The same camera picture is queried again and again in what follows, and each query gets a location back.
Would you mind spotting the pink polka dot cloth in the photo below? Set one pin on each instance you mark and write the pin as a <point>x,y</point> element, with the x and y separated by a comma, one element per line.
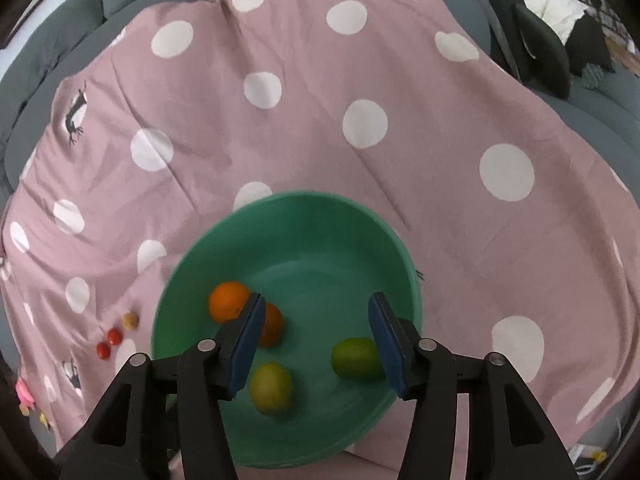
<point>527,238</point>

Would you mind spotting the orange fruit behind finger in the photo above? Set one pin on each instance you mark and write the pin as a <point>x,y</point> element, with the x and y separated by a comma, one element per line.
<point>274,325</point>

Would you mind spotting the pink toy on floor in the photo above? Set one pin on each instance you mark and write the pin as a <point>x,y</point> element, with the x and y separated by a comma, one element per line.
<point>24,395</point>

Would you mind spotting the small yellow-brown fruit behind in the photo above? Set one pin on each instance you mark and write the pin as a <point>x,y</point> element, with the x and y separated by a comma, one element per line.
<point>130,321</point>

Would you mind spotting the red cherry tomato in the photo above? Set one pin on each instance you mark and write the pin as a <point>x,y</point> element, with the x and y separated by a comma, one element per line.
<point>114,337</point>
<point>103,351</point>

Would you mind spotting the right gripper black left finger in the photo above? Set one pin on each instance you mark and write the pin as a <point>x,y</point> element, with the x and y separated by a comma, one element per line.
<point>150,401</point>

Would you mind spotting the green oval fruit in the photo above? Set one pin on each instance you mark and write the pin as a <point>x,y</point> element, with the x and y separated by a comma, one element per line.
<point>357,359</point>

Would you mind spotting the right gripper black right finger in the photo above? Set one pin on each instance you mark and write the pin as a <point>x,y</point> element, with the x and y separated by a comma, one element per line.
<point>510,435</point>

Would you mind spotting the green plastic bowl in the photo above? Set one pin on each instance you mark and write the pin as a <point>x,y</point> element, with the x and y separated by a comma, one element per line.
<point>318,258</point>

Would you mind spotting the large yellow-green fruit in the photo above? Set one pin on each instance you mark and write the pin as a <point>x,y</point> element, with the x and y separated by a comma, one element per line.
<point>271,389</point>

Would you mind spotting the black and white clothes pile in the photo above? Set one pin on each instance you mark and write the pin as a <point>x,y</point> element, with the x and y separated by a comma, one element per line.
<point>555,42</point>

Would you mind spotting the orange fruit left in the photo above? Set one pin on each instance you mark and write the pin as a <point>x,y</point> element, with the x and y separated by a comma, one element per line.
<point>226,301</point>

